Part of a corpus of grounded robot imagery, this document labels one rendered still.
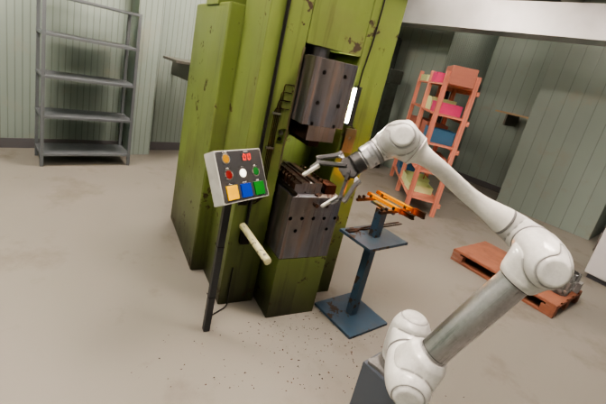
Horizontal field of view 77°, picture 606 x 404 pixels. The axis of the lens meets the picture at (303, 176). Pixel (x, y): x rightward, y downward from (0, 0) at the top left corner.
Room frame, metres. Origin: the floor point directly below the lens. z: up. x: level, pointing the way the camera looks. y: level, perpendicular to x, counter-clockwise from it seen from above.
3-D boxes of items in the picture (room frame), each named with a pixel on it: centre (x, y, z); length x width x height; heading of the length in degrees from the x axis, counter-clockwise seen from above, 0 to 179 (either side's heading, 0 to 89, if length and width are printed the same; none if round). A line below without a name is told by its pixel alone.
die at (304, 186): (2.52, 0.06, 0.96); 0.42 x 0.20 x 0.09; 31
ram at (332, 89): (2.54, 0.02, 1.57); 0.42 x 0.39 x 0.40; 31
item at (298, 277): (2.56, 0.02, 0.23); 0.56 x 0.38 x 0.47; 31
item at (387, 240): (2.48, -0.58, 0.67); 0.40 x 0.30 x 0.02; 130
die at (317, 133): (2.52, 0.06, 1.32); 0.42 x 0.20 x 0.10; 31
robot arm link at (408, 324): (1.31, -0.56, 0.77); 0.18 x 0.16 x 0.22; 169
